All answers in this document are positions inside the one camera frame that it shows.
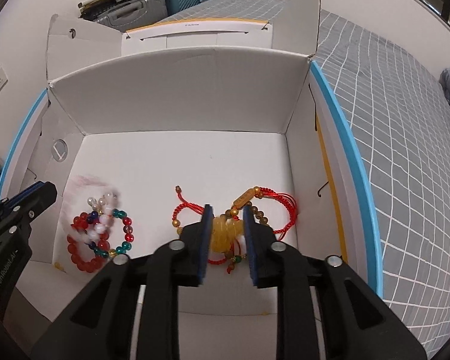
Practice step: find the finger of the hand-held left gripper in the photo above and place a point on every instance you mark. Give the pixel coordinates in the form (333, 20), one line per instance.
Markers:
(37, 202)
(18, 195)

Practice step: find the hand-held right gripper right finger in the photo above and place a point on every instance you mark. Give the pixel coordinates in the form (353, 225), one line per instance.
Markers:
(249, 262)

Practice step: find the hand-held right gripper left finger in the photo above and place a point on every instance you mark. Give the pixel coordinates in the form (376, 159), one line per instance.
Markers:
(205, 258)

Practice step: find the white cardboard box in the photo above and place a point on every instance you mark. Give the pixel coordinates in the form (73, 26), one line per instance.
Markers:
(180, 157)

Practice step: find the grey checked bed sheet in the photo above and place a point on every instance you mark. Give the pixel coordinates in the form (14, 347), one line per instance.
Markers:
(397, 157)

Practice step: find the grey hard suitcase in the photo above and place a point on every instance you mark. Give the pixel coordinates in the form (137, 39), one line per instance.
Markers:
(135, 13)

